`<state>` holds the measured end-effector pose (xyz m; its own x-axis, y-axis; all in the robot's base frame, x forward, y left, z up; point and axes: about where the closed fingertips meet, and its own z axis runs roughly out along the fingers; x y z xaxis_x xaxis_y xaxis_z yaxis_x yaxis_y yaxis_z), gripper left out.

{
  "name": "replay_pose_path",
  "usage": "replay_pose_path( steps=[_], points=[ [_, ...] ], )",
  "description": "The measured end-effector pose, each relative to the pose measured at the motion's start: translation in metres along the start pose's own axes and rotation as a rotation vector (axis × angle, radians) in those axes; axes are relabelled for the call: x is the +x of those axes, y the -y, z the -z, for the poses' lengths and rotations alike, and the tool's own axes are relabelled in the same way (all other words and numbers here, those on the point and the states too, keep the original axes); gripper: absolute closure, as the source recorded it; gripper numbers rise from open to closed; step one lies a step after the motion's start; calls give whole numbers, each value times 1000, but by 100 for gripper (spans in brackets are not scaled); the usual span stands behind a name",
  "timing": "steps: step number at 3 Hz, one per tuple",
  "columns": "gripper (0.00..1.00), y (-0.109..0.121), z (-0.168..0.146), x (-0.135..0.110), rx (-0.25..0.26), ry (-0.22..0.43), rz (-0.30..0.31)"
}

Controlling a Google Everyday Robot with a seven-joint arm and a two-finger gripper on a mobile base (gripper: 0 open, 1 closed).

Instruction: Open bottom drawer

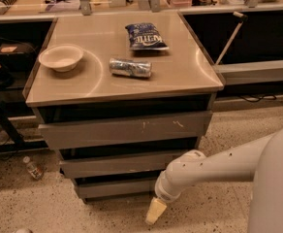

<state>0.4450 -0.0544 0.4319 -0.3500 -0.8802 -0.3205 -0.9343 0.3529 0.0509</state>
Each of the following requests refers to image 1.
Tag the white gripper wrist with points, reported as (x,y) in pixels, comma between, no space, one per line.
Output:
(166,191)

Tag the grey bottom drawer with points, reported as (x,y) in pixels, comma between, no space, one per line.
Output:
(115,186)

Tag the grey drawer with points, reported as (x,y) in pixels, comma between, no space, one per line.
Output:
(115,186)
(123,130)
(83,167)

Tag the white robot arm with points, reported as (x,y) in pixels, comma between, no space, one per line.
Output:
(259,161)

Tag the grey middle drawer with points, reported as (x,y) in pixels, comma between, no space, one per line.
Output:
(83,167)

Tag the grey top drawer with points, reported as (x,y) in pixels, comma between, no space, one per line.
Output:
(123,130)

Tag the grey drawer cabinet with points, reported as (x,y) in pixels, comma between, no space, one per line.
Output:
(182,80)

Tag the clear plastic water bottle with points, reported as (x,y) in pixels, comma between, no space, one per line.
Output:
(33,168)

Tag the crushed silver can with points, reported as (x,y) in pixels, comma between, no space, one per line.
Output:
(130,68)

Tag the blue kettle chip bag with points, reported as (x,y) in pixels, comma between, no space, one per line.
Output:
(145,36)

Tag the white paper bowl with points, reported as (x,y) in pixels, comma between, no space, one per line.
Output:
(61,58)

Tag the white stick with black tip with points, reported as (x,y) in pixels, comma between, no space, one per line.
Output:
(241,19)

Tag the black equipment on left shelf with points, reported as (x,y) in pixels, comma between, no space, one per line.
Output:
(15,58)

